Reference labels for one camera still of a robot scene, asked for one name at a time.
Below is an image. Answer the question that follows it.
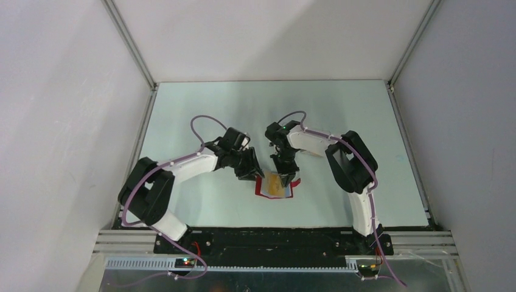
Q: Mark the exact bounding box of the red leather card holder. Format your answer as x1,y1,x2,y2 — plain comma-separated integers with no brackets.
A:
254,172,301,200

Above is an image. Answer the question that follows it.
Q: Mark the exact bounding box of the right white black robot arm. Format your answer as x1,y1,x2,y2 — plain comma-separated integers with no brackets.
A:
265,120,380,254

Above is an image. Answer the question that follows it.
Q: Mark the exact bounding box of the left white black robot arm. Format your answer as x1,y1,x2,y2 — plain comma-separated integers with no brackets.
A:
118,127,265,254

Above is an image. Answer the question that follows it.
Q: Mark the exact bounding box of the left aluminium frame post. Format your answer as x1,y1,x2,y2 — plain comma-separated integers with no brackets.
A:
102,0,157,91

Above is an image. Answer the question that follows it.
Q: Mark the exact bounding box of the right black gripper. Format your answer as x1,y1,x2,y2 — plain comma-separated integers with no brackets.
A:
270,148,300,186

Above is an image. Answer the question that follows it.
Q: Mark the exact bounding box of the grey slotted cable duct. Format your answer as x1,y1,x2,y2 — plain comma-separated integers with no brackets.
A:
105,257,358,273

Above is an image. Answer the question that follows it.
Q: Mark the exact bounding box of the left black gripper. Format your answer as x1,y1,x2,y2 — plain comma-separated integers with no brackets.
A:
229,147,265,182

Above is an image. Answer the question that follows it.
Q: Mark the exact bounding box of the aluminium front rail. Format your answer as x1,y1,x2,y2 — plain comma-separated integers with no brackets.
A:
387,231,459,260

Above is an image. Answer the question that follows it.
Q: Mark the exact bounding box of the aluminium frame post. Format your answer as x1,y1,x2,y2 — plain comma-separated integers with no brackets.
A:
102,0,157,91
388,0,442,88

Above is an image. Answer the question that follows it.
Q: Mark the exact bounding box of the right aluminium frame post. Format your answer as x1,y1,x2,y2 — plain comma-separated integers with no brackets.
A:
388,0,442,88

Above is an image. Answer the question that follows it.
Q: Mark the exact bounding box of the orange credit card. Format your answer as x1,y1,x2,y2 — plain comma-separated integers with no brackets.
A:
262,172,286,198
299,150,322,158

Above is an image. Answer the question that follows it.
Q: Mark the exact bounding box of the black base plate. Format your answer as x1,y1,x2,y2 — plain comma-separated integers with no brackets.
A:
178,226,392,256

